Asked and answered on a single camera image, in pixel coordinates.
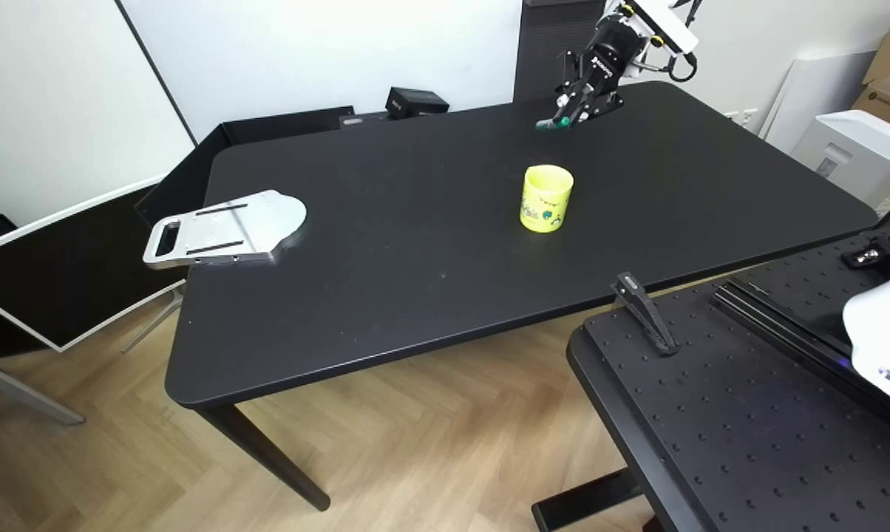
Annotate black marker on table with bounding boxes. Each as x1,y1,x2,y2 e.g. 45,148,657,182
613,271,681,361

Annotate yellow-green mug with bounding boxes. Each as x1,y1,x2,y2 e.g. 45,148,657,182
518,163,577,235

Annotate white leaning board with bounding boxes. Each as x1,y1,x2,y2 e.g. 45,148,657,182
764,48,885,157

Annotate small black box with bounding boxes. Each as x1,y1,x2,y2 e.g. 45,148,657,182
385,84,453,120

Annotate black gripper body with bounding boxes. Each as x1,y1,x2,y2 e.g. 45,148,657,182
574,12,647,98

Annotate black perforated breadboard table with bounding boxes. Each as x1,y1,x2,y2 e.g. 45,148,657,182
530,231,890,532

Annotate green marker with colourful label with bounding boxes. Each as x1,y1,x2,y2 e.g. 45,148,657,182
533,111,577,136

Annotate long black case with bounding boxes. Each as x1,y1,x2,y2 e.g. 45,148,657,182
194,104,358,154

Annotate black panel with white frame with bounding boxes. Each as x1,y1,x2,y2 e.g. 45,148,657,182
0,181,191,353

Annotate large whiteboard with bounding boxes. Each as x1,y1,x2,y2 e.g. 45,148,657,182
115,0,527,144

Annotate black aluminium rails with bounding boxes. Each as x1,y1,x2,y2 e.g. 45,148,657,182
706,275,860,379

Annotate white plastic box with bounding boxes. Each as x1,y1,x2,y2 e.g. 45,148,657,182
793,110,890,215

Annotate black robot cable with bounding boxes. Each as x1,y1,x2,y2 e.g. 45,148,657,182
647,39,703,89

